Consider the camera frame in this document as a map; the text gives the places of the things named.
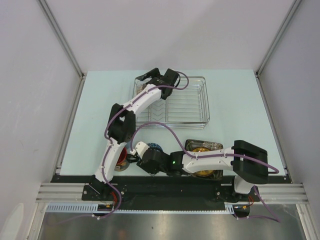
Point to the aluminium frame post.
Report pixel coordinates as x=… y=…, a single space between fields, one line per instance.
x=279 y=35
x=53 y=23

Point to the yellow round plate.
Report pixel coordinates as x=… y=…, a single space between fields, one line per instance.
x=203 y=173

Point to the blue patterned bowl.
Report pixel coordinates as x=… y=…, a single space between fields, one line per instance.
x=155 y=146

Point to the red brown patterned bowl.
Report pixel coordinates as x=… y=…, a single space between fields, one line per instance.
x=140 y=88

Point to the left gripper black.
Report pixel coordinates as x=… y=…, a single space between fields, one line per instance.
x=153 y=73

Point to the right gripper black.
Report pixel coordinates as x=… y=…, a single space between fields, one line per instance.
x=144 y=166

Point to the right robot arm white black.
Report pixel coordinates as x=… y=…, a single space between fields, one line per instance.
x=249 y=162

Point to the black floral square plate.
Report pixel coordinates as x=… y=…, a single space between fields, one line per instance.
x=191 y=144

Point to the wire metal dish rack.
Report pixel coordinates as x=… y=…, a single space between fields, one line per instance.
x=188 y=108

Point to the aluminium front rail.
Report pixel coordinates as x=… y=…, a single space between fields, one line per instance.
x=287 y=193

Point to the right aluminium frame post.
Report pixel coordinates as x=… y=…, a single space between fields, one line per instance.
x=279 y=35

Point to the left aluminium frame post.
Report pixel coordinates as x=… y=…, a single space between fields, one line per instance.
x=53 y=23

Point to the red black mug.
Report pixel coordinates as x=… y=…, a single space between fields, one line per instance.
x=124 y=160

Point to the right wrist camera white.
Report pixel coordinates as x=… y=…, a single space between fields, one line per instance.
x=139 y=149

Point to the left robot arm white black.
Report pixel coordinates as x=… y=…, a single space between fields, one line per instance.
x=122 y=124

